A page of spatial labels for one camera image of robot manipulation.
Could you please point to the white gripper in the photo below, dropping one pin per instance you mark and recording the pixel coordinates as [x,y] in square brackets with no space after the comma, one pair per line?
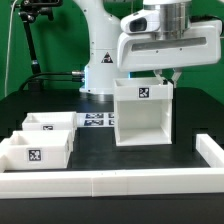
[199,45]

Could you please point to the white drawer cabinet frame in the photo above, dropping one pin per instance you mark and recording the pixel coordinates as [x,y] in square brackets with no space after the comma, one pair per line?
[142,111]

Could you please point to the white drawer box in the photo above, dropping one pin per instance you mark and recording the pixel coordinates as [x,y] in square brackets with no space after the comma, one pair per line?
[28,150]
[51,121]

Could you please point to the white front drawer box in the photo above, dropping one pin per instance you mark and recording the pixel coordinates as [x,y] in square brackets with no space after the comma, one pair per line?
[28,150]

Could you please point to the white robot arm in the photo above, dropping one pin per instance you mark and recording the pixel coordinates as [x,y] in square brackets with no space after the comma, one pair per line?
[162,35]

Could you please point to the fiducial marker sheet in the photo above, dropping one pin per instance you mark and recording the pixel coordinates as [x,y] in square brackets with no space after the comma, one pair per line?
[99,119]

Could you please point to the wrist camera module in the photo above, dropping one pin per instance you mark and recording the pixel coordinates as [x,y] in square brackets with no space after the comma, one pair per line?
[143,21]

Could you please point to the white right barrier rail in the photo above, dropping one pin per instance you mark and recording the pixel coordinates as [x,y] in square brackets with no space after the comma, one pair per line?
[211,152]

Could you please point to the white barrier rail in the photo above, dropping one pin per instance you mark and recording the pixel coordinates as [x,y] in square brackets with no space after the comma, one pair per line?
[5,155]
[111,183]
[211,152]

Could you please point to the white front barrier rail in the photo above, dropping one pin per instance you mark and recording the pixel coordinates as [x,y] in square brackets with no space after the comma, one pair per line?
[111,183]

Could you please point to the white left barrier rail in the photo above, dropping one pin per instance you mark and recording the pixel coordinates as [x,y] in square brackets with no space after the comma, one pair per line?
[5,155]

